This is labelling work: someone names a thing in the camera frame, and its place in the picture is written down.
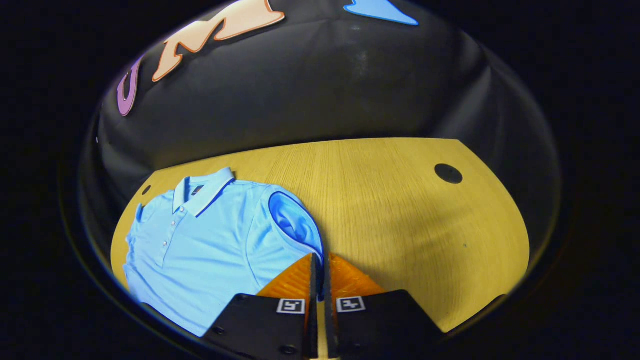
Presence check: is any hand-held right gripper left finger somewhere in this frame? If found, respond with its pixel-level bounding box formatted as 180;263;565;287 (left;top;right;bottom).
200;252;321;360

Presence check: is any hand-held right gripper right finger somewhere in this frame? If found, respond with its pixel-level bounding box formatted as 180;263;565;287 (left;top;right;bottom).
322;252;446;360

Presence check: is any light blue T-shirt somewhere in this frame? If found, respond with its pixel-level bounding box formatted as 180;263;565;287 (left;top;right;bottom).
122;166;326;338

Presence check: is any black backdrop cloth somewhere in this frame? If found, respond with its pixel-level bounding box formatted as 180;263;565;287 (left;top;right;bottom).
80;0;563;261

